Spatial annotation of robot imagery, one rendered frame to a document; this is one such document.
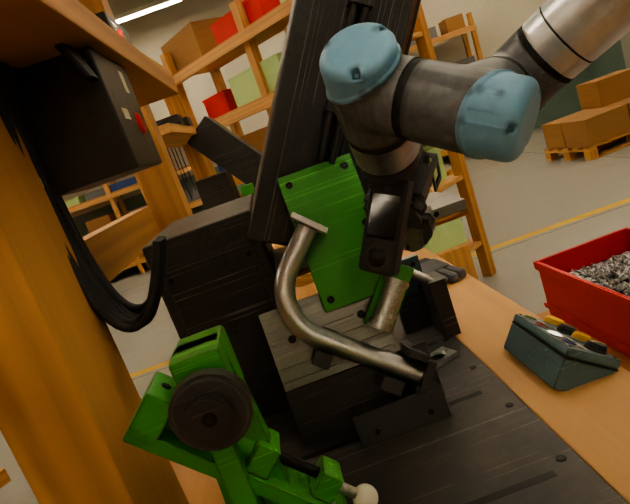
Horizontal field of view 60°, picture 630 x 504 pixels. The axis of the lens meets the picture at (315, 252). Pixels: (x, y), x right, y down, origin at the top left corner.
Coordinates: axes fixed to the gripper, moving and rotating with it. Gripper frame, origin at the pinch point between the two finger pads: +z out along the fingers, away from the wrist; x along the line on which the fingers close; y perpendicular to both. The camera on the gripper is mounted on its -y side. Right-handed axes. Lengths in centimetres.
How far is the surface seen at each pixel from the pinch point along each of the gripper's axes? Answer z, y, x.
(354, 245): -1.1, -1.8, 7.7
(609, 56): 671, 727, 14
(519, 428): 5.0, -18.2, -19.5
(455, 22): 556, 667, 241
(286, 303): -3.7, -13.8, 12.7
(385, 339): 8.0, -11.6, 1.2
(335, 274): -0.2, -6.6, 9.1
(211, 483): 11.1, -40.0, 19.9
